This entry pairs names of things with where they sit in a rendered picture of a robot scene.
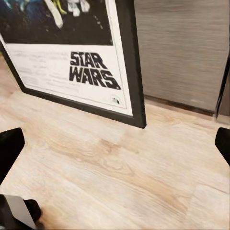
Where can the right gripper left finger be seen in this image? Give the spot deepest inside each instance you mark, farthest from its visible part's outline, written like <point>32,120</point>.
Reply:
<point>11,144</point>

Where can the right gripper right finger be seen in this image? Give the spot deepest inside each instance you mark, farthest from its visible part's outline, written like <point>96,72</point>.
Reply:
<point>222,142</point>

